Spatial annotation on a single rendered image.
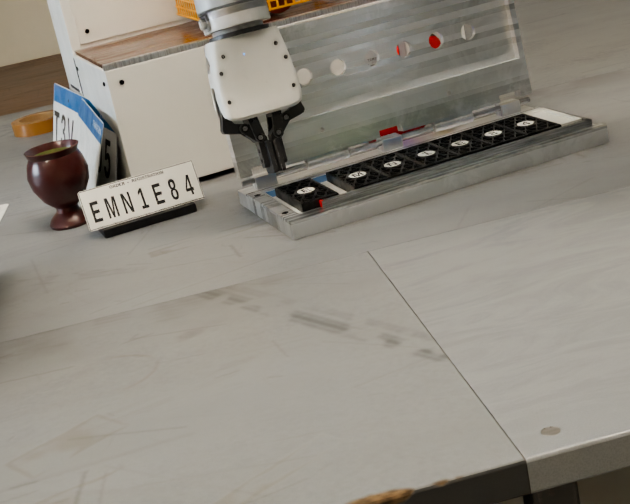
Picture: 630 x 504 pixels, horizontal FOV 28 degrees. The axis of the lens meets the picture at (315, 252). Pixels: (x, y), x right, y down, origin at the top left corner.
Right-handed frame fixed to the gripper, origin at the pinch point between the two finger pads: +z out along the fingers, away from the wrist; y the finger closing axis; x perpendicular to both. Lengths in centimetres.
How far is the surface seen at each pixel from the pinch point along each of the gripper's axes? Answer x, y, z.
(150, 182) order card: 18.5, -11.9, -0.2
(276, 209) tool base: 0.1, -1.3, 6.4
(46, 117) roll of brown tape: 102, -12, -14
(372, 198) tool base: -6.2, 8.8, 7.9
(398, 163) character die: 0.3, 15.8, 5.3
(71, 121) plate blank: 57, -14, -11
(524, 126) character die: 0.0, 34.0, 5.4
